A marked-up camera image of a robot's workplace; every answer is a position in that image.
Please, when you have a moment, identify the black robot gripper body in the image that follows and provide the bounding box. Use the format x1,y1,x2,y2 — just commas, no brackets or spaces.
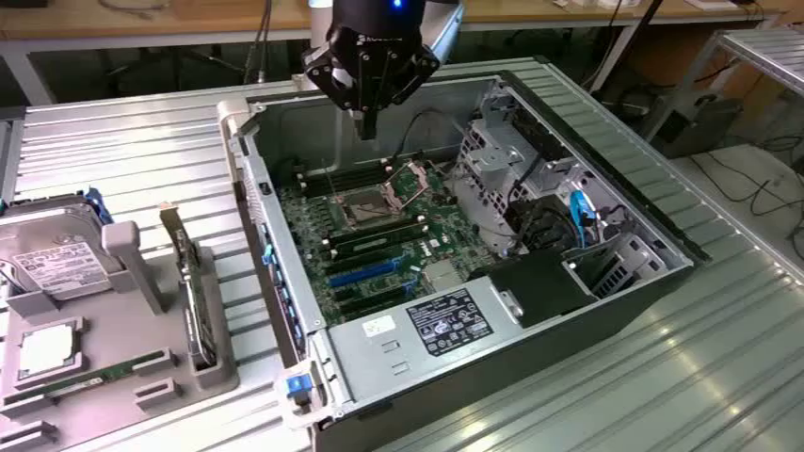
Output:
329,0,423,62

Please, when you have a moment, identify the graphics card with metal bracket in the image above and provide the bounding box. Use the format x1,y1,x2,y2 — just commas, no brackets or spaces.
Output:
157,199,222,374

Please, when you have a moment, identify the metal socket cover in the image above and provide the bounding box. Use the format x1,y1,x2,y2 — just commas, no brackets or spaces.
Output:
378,158,435,209

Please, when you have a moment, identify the black chair base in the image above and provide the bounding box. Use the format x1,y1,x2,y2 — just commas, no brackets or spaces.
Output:
103,45,247,91

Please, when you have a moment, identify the metal disk bay cage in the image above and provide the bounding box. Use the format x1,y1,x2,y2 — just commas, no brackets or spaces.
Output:
455,117,542,253

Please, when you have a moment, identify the CPU socket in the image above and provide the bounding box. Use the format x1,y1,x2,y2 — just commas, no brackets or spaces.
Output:
337,186,402,228

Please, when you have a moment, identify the wooden desk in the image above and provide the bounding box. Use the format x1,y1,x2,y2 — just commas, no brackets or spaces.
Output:
0,0,786,105

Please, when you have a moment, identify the black RAM stick with label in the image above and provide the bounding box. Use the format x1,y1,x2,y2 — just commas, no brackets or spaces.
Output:
323,222,429,259

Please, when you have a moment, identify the green motherboard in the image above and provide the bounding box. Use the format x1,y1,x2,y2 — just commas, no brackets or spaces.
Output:
274,157,503,326

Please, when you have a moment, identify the open black PC case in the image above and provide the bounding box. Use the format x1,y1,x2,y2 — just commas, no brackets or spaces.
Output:
215,56,711,452

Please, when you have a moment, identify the blue expansion slot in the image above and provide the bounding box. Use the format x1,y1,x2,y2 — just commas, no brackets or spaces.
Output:
327,258,403,289

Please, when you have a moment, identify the silver chipset heat sink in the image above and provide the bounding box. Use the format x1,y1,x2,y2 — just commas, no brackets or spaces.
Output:
422,261,470,292

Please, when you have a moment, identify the metal slat side table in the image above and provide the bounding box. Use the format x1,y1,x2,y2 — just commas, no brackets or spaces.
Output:
645,28,804,142

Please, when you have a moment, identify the grey power supply unit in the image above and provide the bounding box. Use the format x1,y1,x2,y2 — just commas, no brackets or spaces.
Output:
323,276,523,402

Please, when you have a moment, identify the silver hard disk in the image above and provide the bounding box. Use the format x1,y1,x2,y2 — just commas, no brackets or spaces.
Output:
0,195,111,302

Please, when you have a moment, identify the grey parts rack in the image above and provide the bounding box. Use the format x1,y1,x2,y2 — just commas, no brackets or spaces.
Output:
0,219,243,452

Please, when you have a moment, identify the silver CPU chip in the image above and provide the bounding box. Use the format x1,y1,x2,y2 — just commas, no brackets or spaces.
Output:
15,324,79,379

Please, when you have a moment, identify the green RAM stick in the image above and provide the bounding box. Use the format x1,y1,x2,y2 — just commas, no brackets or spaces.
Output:
1,361,138,407

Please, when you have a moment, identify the black wire in case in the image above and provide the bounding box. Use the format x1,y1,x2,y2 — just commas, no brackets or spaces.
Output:
398,109,466,157

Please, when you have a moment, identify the grey hanging cable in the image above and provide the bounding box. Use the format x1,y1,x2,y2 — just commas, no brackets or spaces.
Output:
249,0,274,85

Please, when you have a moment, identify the blue disk bracket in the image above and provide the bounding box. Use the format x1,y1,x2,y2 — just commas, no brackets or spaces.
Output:
77,186,115,226

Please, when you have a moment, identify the black box with handle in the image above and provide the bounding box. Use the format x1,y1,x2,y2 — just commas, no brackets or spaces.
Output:
662,93,743,160

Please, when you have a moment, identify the black floor cable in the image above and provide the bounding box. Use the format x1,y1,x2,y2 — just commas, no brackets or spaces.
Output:
686,136,804,218

